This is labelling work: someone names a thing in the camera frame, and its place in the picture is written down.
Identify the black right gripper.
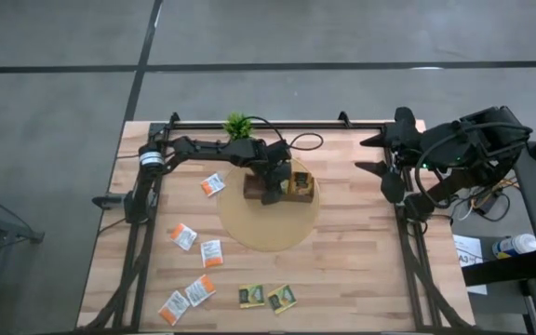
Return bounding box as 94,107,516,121
355,106,425,204

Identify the brown wooden tea organizer box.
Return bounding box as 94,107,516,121
243,170,316,205

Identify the yellow green tea packet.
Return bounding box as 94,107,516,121
290,170,315,197

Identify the white orange Tazo tea packet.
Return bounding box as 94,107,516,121
158,289,192,327
200,239,225,269
200,172,227,197
184,274,217,308
170,222,199,252

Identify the round woven straw placemat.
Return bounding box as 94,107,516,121
216,157,321,254

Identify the small green potted plant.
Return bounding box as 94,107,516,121
222,111,254,141

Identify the white paper sheet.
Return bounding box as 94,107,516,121
452,234,489,296

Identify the white bottle blue yellow label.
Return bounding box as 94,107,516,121
491,233,536,260

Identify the grey metal stand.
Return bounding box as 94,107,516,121
0,185,46,335

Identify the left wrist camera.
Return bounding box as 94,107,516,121
268,141,293,163

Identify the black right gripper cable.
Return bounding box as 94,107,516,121
413,120,533,209

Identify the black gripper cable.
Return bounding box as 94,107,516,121
413,120,533,209
243,115,325,152

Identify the black aluminium table frame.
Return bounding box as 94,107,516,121
109,111,464,334

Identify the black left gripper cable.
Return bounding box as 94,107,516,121
243,115,325,152

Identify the orange yellow cable bundle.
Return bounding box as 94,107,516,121
449,176,520,222

